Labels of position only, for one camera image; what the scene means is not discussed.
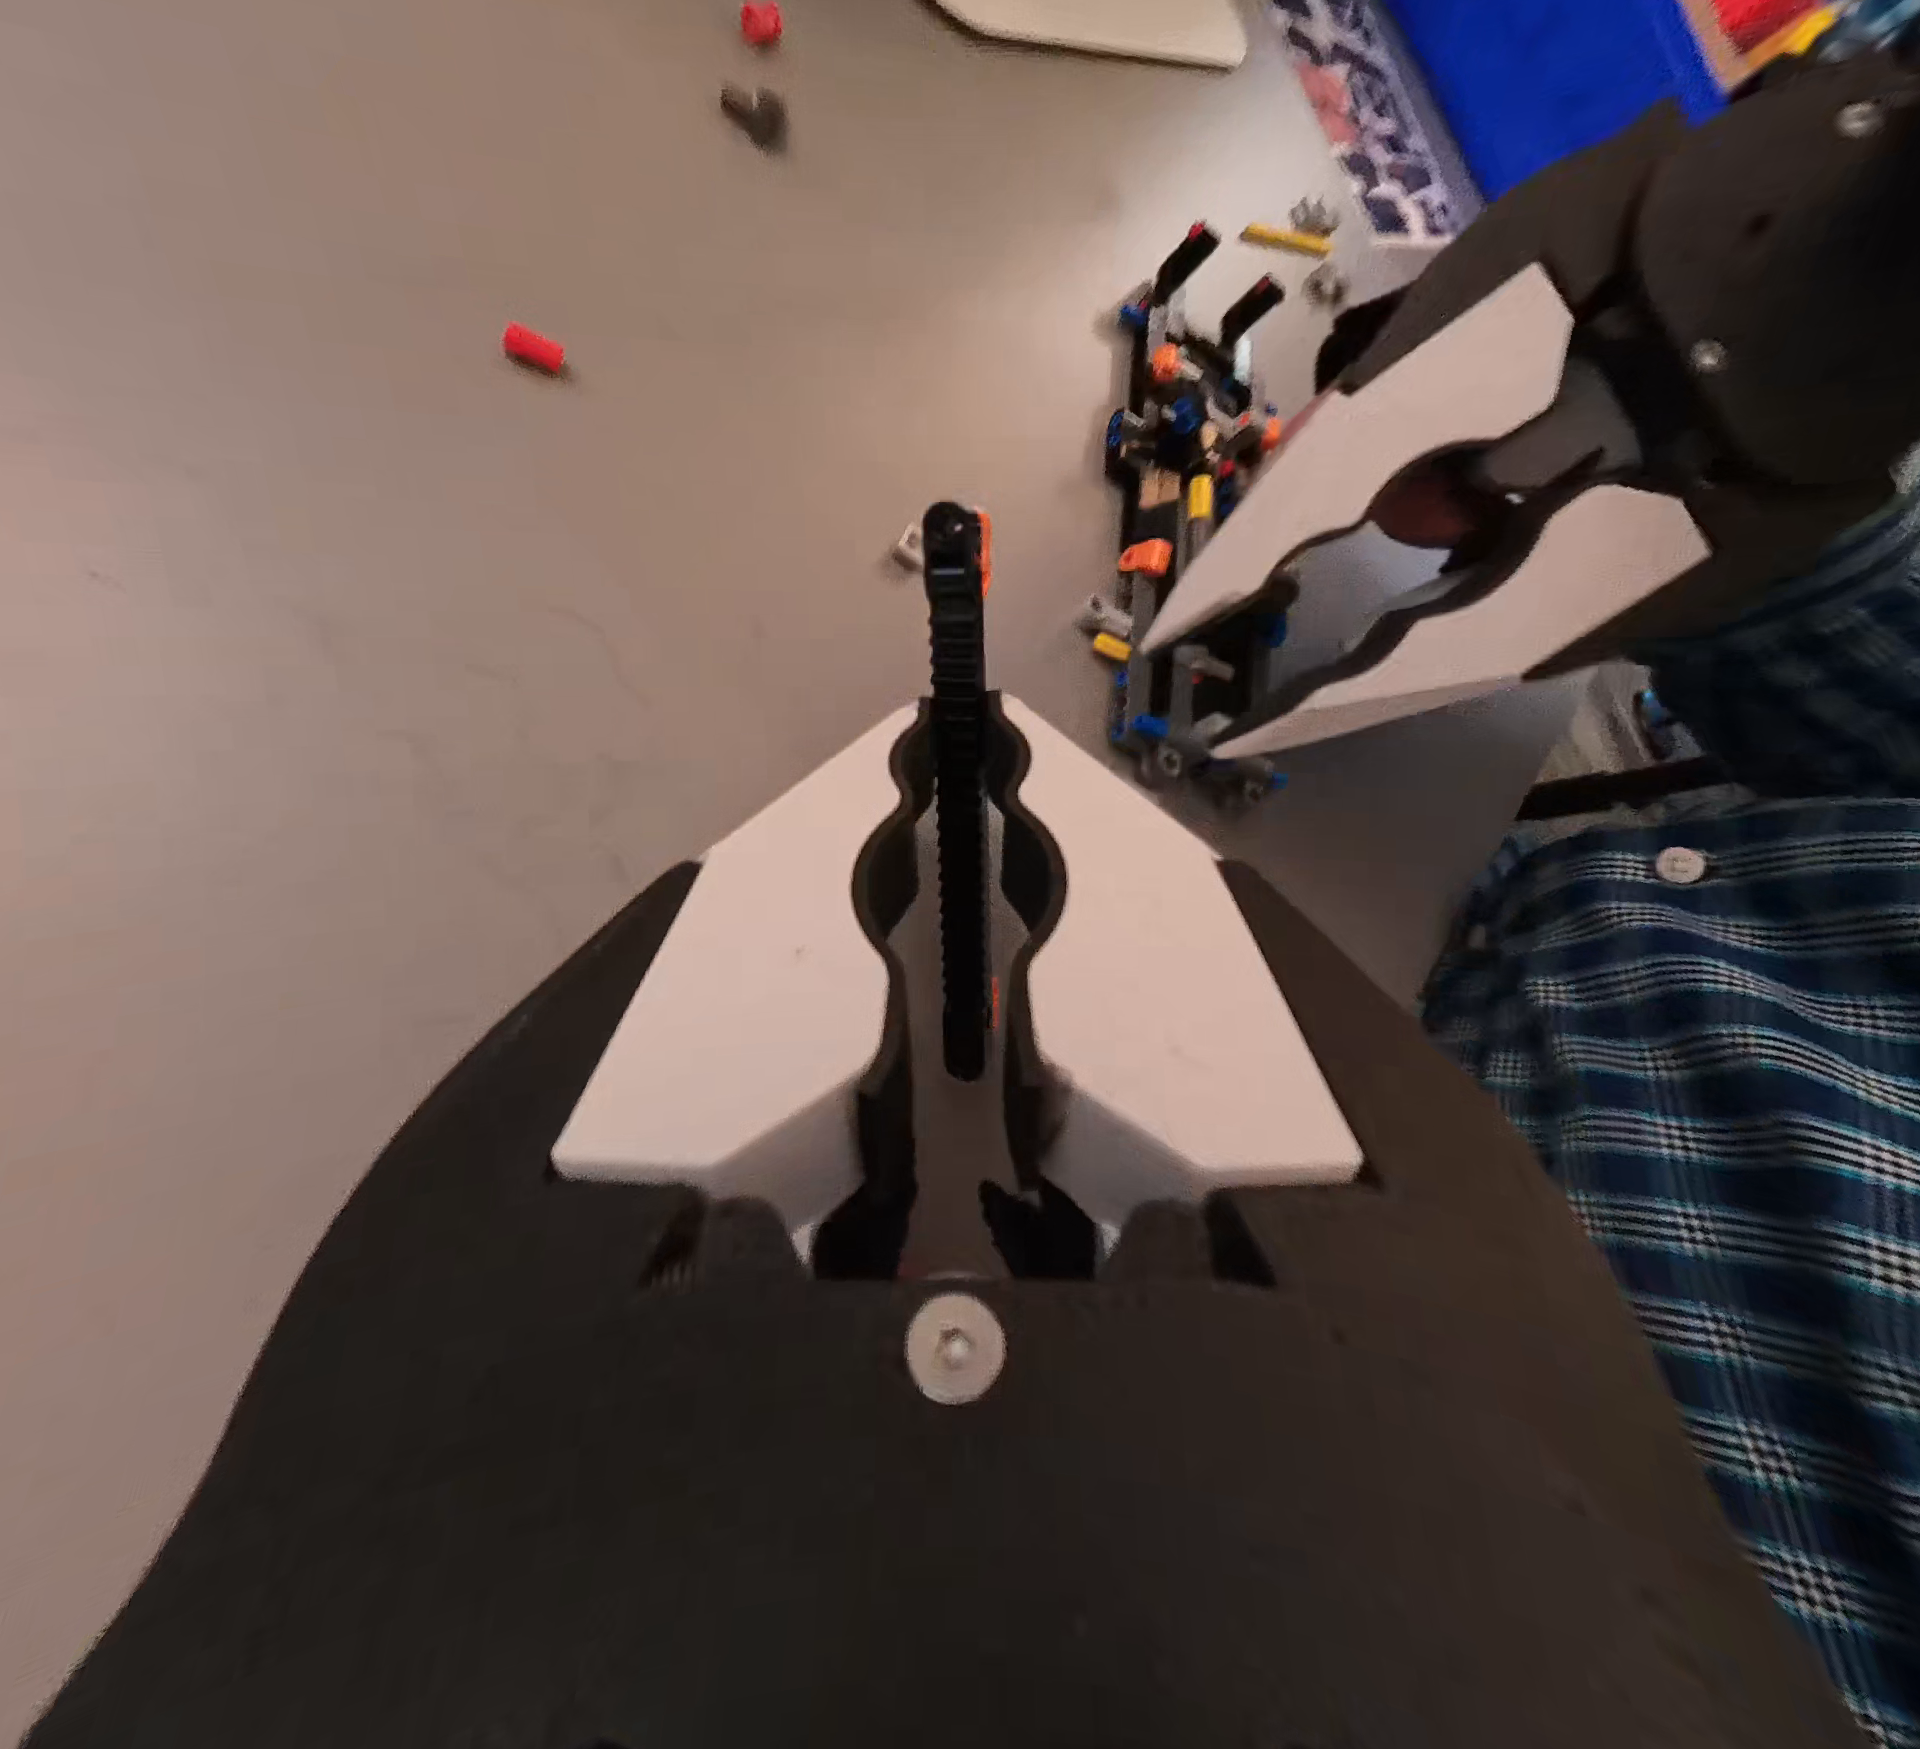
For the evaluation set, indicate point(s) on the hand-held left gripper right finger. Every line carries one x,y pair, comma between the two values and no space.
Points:
1185,999

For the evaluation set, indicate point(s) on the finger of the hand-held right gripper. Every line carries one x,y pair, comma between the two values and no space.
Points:
1424,414
1546,609

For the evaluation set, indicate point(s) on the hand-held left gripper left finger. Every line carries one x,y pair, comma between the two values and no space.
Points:
750,983

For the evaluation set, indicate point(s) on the lego chassis assembly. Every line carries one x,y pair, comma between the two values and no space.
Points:
1185,399

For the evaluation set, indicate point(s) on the black lego rack orange connector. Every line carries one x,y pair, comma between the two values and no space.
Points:
958,730

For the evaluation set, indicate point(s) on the person's right forearm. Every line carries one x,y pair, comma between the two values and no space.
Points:
1799,669

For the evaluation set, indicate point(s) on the yellow lego axle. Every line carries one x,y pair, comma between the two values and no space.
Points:
1286,237

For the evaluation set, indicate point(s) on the small grey lego connector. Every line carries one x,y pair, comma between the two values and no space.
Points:
1104,612

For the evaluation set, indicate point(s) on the small white lego piece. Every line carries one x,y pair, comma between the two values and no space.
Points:
907,547

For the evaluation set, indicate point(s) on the red lego piece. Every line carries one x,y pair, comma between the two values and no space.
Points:
761,22
532,348

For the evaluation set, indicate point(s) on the dark grey lego piece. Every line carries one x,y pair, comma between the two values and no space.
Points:
755,114

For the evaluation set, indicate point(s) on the printed instruction sheet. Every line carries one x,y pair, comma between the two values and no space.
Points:
1372,112

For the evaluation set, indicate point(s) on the person's blue plaid shirt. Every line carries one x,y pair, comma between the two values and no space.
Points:
1726,1178

